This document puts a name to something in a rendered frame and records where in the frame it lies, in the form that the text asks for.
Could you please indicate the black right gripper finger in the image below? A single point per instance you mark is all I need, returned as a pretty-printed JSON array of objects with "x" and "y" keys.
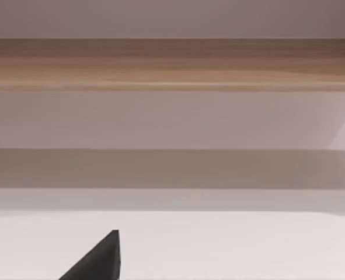
[{"x": 103, "y": 259}]

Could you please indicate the wooden open shelf unit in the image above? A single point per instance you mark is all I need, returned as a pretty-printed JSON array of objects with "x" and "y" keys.
[{"x": 172, "y": 64}]

